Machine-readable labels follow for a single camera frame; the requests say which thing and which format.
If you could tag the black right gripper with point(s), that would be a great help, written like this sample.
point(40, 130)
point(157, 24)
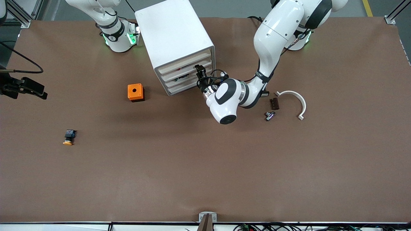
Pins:
point(7, 87)

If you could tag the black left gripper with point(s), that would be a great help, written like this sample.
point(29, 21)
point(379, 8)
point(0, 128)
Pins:
point(203, 84)

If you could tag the red push button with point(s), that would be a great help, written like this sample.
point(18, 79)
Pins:
point(181, 68)

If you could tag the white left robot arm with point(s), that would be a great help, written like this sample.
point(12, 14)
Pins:
point(276, 35)

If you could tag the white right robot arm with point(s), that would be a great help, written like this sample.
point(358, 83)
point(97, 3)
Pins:
point(118, 45)

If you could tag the yellow push button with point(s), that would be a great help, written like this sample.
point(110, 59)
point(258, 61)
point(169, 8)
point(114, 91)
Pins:
point(69, 134)

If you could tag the brown terminal block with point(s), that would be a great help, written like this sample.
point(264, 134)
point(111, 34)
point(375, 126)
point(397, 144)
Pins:
point(275, 104)

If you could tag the aluminium frame profile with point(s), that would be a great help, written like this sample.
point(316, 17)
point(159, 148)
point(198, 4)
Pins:
point(390, 21)
point(25, 24)
point(40, 9)

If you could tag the orange button enclosure box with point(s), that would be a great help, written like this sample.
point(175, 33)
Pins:
point(138, 94)

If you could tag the black white rectangular switch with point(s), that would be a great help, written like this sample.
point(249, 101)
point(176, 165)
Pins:
point(266, 94)

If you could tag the white curved plastic bracket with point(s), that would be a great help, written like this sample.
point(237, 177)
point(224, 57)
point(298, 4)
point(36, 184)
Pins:
point(291, 92)

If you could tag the grey metal bracket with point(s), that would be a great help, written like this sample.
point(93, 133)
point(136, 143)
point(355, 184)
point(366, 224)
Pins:
point(207, 214)

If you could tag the dark vertical post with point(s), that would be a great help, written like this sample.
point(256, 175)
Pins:
point(205, 224)

